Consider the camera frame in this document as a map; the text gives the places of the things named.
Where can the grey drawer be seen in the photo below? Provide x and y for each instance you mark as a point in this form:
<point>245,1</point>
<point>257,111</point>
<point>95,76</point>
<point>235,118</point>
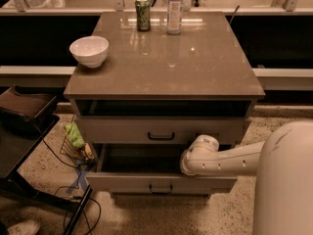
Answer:
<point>144,169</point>
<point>161,130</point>

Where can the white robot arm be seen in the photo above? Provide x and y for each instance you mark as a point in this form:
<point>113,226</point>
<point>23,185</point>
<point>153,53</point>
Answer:
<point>283,166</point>

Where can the grey drawer cabinet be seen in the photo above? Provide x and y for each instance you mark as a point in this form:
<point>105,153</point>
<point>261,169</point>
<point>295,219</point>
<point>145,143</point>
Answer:
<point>200,73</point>

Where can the green plush toy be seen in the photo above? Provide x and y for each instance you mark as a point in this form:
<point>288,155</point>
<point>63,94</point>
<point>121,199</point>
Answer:
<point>74,135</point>

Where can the white ceramic bowl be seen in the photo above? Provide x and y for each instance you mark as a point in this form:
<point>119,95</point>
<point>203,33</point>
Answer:
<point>90,51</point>

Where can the blue tape cross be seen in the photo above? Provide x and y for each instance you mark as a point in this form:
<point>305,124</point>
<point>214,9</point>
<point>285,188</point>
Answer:
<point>80,182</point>

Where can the green soda can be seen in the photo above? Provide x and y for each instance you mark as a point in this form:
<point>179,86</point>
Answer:
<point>143,14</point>

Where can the clear plastic water bottle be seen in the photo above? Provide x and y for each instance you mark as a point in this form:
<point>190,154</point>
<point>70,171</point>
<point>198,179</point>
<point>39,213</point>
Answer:
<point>174,16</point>

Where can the black cart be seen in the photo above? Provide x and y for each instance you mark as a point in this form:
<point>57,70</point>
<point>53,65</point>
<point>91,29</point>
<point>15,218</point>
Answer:
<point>25,119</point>

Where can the white shoe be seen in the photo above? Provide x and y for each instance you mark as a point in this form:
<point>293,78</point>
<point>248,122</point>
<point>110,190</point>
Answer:
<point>28,227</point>

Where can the wire basket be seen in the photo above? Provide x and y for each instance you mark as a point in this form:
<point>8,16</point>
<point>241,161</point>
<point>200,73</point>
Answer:
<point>81,156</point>

